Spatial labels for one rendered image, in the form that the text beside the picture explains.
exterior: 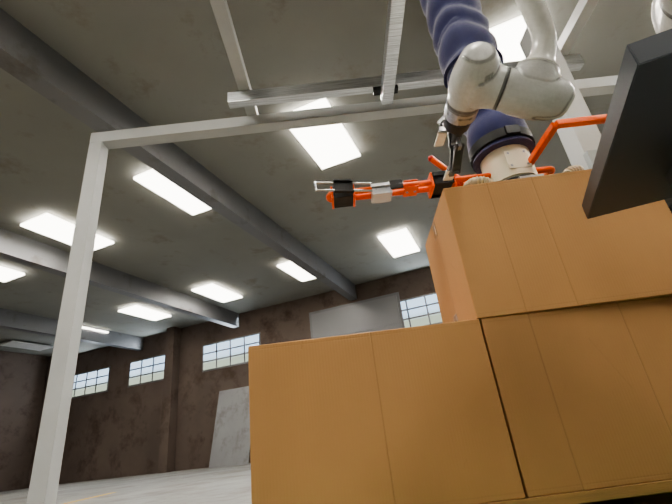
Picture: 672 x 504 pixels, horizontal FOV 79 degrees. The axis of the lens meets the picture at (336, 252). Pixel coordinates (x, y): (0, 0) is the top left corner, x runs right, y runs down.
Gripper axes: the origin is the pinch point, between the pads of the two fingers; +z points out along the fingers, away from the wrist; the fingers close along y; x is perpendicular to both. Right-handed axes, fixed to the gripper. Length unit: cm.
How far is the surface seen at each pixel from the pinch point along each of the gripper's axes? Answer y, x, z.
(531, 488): 92, -2, -6
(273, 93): -205, -73, 161
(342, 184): -0.4, -33.0, 7.9
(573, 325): 58, 19, -6
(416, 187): 1.6, -7.4, 11.7
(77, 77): -278, -269, 182
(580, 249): 38.6, 27.4, -6.7
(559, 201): 23.2, 26.9, -6.7
